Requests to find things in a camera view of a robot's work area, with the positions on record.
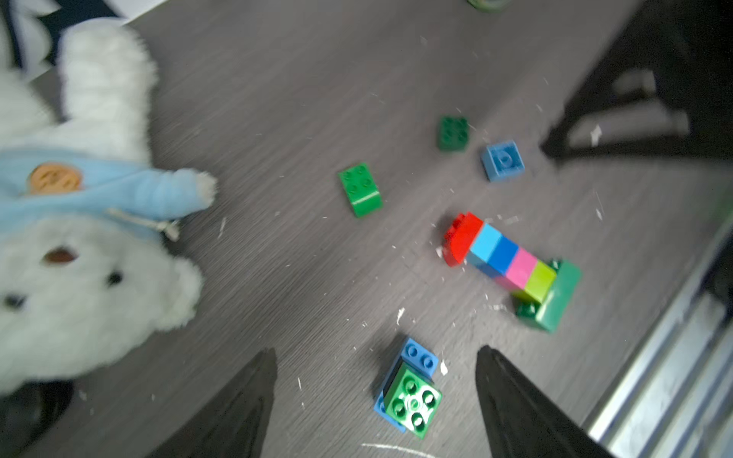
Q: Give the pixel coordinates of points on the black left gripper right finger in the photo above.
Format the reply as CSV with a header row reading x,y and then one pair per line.
x,y
520,420

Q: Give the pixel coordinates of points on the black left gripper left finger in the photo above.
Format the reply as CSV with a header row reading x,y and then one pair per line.
x,y
233,423

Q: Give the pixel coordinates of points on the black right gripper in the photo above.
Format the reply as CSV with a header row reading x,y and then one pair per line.
x,y
677,51

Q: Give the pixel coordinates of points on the small green lego brick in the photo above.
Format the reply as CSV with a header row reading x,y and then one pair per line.
x,y
412,400

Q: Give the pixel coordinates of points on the green long lego plate brick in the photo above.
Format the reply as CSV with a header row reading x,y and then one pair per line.
x,y
547,314

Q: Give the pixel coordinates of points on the long blue lego brick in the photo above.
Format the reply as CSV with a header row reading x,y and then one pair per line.
x,y
418,358

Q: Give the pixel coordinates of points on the lime green lego brick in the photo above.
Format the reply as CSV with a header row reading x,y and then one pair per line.
x,y
538,284

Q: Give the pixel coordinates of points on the magenta lego brick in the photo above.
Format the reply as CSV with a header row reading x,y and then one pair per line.
x,y
519,271

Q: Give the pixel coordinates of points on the cyan lego brick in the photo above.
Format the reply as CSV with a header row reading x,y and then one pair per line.
x,y
483,246

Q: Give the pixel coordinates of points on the light green tall lego brick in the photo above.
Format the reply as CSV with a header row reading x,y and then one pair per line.
x,y
361,190

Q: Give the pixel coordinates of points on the red lego brick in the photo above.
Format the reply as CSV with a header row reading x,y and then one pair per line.
x,y
460,237

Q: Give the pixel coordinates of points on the light blue lego brick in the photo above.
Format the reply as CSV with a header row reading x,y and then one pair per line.
x,y
502,161

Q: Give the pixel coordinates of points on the dark green lego brick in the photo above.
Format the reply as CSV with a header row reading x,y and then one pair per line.
x,y
452,134

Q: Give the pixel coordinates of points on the black remote control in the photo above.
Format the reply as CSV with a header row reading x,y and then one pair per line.
x,y
30,411

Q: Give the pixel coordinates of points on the white teddy bear blue shirt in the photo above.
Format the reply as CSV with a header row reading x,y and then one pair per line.
x,y
85,274

